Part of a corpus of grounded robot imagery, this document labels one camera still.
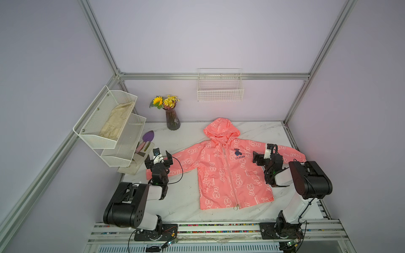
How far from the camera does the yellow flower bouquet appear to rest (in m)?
0.98

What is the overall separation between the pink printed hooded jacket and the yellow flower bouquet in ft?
0.99

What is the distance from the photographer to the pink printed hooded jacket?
83 centimetres
